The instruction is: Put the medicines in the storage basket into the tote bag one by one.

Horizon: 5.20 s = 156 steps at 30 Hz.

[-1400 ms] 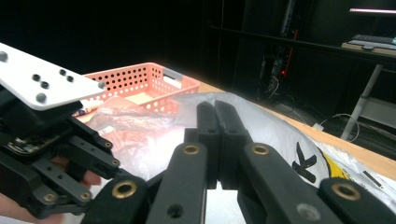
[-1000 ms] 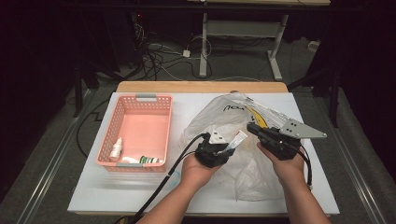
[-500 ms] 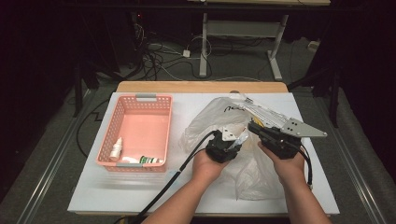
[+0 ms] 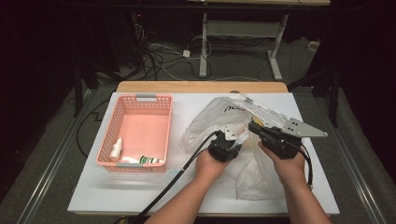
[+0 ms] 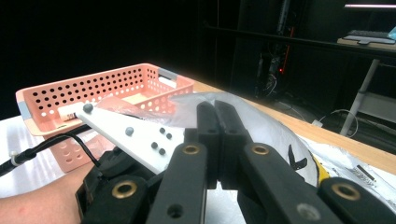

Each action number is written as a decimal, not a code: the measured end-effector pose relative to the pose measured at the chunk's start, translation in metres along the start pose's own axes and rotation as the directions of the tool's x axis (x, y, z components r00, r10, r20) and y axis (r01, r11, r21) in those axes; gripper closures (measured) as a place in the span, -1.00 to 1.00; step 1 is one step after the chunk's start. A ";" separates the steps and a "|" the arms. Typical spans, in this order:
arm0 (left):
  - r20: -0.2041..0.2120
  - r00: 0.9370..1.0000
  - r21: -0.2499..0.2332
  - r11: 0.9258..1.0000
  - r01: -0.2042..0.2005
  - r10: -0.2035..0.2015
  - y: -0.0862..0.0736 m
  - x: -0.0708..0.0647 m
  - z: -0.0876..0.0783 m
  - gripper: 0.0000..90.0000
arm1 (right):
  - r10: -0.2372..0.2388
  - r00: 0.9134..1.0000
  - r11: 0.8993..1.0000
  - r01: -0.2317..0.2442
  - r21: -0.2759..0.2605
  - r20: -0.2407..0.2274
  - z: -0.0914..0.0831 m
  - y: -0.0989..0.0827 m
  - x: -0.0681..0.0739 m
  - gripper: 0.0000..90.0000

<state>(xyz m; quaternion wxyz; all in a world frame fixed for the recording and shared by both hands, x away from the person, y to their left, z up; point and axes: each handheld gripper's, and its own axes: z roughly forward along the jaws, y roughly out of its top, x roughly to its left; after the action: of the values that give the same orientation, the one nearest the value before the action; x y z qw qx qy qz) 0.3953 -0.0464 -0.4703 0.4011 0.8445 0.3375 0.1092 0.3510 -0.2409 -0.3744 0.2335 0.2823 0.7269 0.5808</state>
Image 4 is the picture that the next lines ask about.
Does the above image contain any person's left hand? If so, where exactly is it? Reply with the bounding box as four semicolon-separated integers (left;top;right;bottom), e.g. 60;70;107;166
194;148;232;185

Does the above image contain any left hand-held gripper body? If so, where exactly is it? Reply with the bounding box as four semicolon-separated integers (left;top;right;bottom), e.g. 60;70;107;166
207;124;244;163

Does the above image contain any white metal desk frame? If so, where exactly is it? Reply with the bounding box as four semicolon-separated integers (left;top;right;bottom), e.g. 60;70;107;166
186;0;332;82

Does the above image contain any metal floor rail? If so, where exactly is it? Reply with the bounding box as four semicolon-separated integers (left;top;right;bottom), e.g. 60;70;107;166
312;97;389;224
15;89;96;224

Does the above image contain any black floor cable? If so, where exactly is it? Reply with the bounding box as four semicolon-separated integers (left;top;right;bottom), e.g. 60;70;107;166
76;98;110;159

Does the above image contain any hand-held gripper black cable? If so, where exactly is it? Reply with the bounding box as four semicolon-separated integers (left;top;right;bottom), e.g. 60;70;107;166
113;131;219;224
298;144;314;189

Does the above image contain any black stand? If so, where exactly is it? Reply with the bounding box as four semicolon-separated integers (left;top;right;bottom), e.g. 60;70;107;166
288;62;341;129
72;59;102;119

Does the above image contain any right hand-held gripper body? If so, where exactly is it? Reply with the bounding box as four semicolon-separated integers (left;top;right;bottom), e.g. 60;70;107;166
262;117;329;161

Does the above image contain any wooden table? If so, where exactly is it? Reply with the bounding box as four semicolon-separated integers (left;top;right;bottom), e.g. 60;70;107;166
74;80;339;218

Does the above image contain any pink plastic basket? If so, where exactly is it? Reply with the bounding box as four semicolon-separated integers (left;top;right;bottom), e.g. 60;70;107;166
95;92;174;173

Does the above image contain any white table mat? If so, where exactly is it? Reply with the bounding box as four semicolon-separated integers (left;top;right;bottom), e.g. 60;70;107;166
66;91;341;217

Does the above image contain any person's right hand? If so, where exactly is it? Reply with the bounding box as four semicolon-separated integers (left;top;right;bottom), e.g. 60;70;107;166
257;141;308;186

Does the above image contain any right hand-held gripper black cable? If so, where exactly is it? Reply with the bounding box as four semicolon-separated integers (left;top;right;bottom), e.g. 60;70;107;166
298;144;314;189

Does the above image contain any tangle of floor cables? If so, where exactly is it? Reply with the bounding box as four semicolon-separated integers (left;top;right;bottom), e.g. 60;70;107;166
132;21;214;82

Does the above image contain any left hand-held gripper black cable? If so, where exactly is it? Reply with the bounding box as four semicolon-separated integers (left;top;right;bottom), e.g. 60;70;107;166
113;131;219;224

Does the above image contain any clear plastic bag smiley print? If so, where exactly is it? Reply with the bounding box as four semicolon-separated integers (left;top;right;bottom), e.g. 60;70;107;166
178;92;309;202

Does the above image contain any green and white tube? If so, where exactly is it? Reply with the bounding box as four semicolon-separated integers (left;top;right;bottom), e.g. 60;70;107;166
138;155;165;165

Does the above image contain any white power strip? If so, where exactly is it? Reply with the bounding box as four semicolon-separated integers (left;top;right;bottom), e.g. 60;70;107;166
306;40;321;52

